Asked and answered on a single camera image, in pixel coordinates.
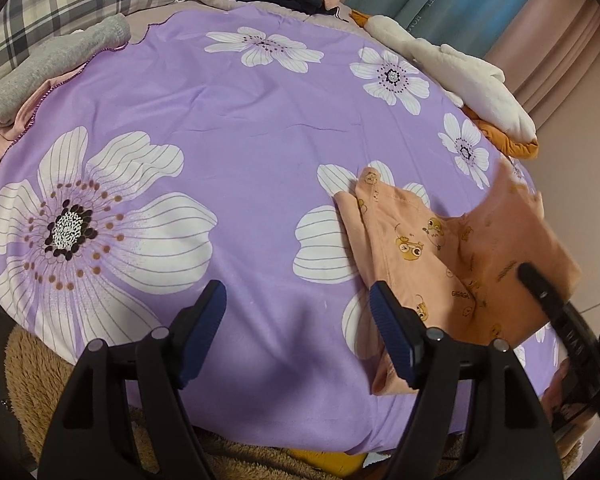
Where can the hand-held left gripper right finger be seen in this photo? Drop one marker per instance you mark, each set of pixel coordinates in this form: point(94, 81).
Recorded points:
point(392, 335)

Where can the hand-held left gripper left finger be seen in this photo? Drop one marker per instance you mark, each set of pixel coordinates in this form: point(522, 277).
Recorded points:
point(205, 330)

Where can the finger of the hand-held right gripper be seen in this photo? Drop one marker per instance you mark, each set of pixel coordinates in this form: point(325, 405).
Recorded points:
point(540, 285)

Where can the orange cartoon print garment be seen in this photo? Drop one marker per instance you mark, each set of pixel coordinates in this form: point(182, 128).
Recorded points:
point(430, 255)

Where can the person's right hand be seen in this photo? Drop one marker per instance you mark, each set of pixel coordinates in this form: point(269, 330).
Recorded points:
point(555, 385)

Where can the yellow item on rug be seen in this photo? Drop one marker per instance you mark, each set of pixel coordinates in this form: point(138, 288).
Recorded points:
point(330, 462)

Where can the brown fluffy rug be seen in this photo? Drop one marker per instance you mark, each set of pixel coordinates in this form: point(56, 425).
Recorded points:
point(35, 380)

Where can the purple floral blanket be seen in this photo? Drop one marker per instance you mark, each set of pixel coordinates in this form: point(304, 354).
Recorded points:
point(230, 135)

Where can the white goose plush toy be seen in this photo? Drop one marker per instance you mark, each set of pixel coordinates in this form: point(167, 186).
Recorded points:
point(460, 70)

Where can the pink curtain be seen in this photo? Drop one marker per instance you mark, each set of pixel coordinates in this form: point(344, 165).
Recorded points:
point(555, 40)

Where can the pink cloth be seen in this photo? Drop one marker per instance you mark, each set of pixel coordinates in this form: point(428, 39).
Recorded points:
point(2, 135)

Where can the grey folded garment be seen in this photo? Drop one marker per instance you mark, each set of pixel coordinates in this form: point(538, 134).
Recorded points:
point(45, 65)

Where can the plaid pillow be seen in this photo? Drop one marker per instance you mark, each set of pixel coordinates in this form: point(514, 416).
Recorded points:
point(65, 5)

